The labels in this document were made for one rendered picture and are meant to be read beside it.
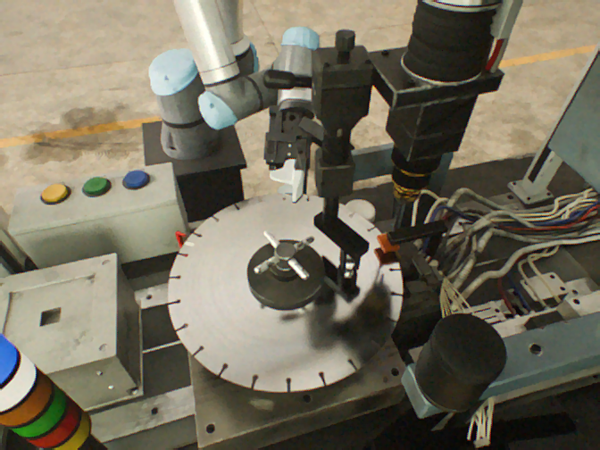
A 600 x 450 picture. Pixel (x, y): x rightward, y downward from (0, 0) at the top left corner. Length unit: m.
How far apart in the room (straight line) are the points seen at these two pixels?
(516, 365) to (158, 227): 0.64
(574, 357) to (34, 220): 0.81
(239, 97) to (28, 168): 1.86
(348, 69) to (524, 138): 2.31
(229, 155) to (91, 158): 1.47
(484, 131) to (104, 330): 2.33
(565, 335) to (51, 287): 0.68
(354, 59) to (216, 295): 0.35
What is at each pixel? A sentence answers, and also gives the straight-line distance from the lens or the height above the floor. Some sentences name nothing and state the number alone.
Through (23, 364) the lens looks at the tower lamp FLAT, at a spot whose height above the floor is 1.12.
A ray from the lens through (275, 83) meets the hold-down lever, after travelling 0.48.
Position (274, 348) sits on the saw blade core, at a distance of 0.55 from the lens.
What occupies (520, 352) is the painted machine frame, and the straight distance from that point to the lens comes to 0.50.
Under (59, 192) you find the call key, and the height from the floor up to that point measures 0.91.
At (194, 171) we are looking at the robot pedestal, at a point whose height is 0.75.
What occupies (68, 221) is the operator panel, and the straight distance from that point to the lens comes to 0.85.
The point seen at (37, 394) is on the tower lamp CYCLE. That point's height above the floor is 1.09.
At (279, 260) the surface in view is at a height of 1.00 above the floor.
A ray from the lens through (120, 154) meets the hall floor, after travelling 2.49.
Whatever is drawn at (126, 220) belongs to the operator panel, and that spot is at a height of 0.87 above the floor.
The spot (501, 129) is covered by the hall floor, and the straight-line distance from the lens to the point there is 2.72.
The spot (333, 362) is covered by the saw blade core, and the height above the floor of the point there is 0.95.
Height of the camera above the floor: 1.45
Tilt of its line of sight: 47 degrees down
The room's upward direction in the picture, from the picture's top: straight up
